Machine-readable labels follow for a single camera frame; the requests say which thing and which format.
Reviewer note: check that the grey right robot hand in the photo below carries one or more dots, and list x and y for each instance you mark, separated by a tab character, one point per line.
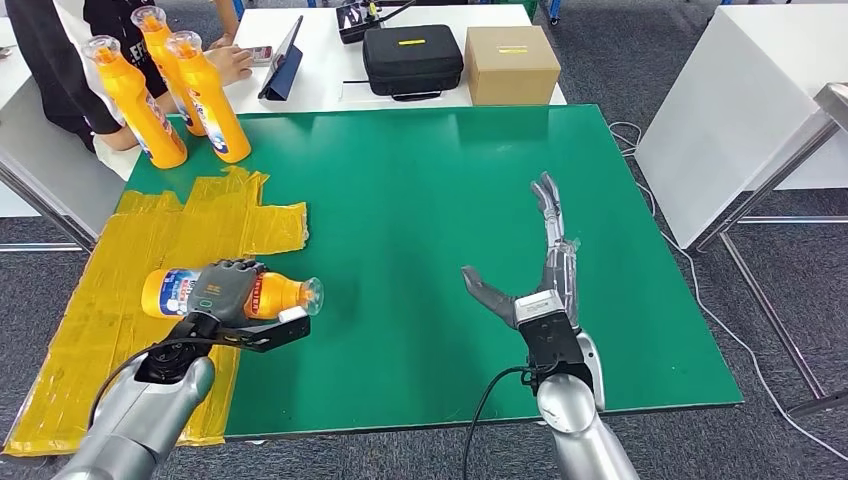
556	265

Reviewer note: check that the person's right hand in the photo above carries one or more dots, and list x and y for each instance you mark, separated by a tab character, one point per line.
233	64

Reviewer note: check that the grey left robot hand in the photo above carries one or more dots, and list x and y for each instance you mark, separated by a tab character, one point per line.
222	291

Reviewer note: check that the orange detergent bottle clear cap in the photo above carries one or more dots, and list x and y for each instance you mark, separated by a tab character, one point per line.
213	112
159	46
278	295
141	116

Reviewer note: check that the person's left forearm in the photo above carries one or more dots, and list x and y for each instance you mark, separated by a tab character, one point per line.
226	18

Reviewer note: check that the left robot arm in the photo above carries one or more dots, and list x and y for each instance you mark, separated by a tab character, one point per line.
132	417

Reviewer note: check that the person's right forearm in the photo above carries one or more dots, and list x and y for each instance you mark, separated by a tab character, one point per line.
119	139

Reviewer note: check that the grey smartphone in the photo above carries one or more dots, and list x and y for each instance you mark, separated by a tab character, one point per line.
262	54

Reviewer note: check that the tablet with navy case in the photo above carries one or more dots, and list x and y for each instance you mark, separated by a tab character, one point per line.
285	66

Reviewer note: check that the blue metal rack leg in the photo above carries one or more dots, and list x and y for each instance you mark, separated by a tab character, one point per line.
239	8
555	10

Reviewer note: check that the black remote controller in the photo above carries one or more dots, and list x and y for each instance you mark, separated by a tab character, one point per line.
354	23

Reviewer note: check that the yellow taped plastic mat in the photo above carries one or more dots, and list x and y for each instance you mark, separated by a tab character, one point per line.
86	344

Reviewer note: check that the black carry case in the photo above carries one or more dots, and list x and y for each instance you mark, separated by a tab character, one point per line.
411	63

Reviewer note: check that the person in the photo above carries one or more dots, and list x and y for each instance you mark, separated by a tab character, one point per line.
53	73

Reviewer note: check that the brown cardboard box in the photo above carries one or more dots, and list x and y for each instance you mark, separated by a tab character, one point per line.
510	69

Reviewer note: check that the grey desk with metal legs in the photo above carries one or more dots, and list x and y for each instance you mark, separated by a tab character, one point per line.
40	166

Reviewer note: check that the white side table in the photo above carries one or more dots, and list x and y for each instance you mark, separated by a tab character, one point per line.
729	119

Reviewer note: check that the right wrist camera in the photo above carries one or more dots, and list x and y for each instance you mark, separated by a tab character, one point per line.
550	331

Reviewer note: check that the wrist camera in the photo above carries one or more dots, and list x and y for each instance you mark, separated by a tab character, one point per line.
550	331
278	328

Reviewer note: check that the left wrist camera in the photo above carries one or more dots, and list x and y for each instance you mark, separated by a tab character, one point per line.
278	328

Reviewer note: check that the silver metal table frame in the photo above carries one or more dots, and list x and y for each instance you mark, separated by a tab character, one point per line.
831	106

